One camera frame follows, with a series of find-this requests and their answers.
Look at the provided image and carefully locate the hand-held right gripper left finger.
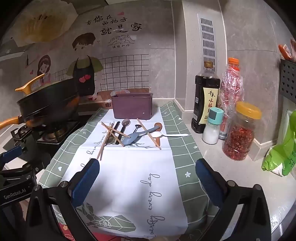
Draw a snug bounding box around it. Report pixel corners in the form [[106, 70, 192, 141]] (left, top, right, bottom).
[[25, 158, 100, 241]]

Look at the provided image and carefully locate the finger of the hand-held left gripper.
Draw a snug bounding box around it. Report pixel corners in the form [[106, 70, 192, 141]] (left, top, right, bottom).
[[0, 146, 24, 166], [0, 161, 45, 180]]

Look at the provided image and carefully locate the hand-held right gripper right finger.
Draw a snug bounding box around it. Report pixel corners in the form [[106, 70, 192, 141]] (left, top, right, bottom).
[[196, 159, 272, 241]]

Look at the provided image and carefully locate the wooden chopstick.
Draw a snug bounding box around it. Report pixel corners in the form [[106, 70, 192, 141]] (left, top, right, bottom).
[[101, 122, 125, 147], [99, 126, 116, 161], [97, 123, 114, 160], [136, 118, 162, 150]]

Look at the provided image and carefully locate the blue-grey spoon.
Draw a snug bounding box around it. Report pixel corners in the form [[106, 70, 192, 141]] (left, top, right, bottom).
[[122, 126, 161, 146]]

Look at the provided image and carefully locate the white plastic spoon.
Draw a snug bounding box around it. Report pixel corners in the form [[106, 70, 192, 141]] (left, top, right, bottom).
[[150, 132, 189, 139]]

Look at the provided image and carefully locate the brown plastic spoon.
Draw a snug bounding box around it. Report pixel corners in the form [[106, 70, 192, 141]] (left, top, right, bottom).
[[120, 119, 131, 141]]

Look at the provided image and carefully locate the wooden spoon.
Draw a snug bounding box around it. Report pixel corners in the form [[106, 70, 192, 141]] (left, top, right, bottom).
[[153, 122, 162, 145]]

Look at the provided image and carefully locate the purple utensil box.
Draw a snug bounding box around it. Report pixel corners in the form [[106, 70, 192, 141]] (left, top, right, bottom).
[[111, 93, 153, 120]]

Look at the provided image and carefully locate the black gas stove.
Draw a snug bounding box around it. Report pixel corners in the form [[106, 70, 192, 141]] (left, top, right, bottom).
[[0, 118, 86, 163]]

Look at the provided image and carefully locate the green checked tablecloth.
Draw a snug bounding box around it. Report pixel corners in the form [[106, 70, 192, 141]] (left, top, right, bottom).
[[38, 102, 223, 239]]

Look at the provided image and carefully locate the teal cap salt shaker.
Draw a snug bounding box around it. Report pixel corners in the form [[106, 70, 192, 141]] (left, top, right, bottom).
[[202, 107, 224, 145]]

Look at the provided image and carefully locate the yellow lid chili flake jar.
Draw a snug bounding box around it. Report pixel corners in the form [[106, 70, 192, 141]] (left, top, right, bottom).
[[222, 101, 262, 162]]

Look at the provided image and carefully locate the green plastic bag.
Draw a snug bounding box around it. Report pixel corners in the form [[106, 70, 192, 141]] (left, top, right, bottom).
[[261, 111, 296, 178]]

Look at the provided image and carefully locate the dark soy sauce bottle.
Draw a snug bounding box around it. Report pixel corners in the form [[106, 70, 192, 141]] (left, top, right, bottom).
[[191, 61, 221, 134]]

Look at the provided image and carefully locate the orange cap chili bottle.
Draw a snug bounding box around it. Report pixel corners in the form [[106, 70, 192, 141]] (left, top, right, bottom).
[[218, 58, 245, 141]]

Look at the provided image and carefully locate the black perforated rack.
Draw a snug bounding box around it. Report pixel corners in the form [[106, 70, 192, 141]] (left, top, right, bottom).
[[279, 58, 296, 103]]

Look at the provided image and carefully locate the range hood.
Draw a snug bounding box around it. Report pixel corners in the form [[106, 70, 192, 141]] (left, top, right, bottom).
[[0, 0, 79, 61]]

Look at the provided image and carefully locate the white vent grille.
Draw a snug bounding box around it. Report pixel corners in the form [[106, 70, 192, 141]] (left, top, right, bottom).
[[198, 13, 219, 70]]

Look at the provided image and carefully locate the red sausage packet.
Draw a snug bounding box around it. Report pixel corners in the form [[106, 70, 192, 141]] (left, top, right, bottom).
[[278, 38, 296, 63]]

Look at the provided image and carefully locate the black wok orange handle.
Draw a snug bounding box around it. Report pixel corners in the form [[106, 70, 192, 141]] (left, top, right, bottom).
[[0, 93, 80, 131]]

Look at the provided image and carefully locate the black pan yellow handle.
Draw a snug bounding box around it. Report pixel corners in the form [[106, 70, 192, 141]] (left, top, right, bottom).
[[15, 74, 79, 110]]

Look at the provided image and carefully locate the cartoon couple wall sticker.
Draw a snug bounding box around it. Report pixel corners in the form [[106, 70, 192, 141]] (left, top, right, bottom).
[[25, 14, 151, 98]]

